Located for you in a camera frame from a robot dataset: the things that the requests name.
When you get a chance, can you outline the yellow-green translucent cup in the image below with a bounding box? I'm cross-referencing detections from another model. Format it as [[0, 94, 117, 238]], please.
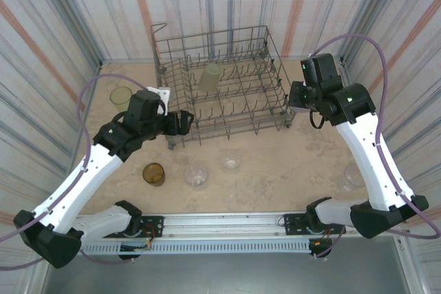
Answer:
[[109, 86, 134, 114]]

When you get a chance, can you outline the grey wire dish rack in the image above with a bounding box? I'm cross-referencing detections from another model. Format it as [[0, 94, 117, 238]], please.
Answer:
[[150, 23, 300, 152]]

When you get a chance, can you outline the pale green frosted cup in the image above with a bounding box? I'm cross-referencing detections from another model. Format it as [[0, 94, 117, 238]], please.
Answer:
[[198, 62, 221, 92]]

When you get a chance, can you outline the clear round glass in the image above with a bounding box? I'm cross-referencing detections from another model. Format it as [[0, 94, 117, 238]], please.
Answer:
[[183, 162, 210, 190]]

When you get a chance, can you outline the small clear glass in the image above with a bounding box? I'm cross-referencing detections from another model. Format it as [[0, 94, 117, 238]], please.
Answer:
[[221, 149, 242, 174]]

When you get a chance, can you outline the amber translucent cup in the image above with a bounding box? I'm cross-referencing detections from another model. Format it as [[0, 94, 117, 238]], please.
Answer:
[[142, 162, 166, 187]]

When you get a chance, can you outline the clear plastic tumbler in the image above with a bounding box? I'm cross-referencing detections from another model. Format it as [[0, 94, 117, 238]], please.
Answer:
[[342, 162, 365, 193]]

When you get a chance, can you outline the grey metal panel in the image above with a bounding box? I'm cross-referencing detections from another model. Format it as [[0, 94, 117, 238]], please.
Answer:
[[23, 254, 428, 294]]

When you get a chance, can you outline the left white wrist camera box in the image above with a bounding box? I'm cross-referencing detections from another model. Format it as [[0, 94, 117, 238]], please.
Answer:
[[146, 86, 172, 105]]

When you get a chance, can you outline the right wrist black cable loop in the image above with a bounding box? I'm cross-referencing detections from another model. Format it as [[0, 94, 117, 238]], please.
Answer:
[[309, 107, 325, 130]]

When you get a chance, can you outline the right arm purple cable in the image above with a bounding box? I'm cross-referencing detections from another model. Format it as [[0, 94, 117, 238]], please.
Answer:
[[307, 34, 440, 260]]

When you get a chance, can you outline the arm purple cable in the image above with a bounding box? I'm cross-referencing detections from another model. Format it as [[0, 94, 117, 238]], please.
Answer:
[[0, 74, 152, 271], [307, 34, 440, 260]]

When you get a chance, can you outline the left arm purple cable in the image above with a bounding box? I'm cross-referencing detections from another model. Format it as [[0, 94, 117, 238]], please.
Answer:
[[0, 74, 152, 271]]

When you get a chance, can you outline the aluminium mounting rail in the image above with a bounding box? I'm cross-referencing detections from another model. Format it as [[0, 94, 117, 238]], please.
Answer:
[[36, 209, 413, 240]]

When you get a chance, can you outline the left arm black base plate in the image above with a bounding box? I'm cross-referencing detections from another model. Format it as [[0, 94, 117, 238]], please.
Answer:
[[102, 216, 165, 239]]

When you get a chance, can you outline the slotted grey cable tray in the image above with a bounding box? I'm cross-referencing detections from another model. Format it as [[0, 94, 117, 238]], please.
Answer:
[[50, 240, 313, 256]]

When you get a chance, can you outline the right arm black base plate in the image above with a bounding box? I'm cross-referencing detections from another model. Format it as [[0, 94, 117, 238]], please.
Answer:
[[284, 211, 347, 236]]

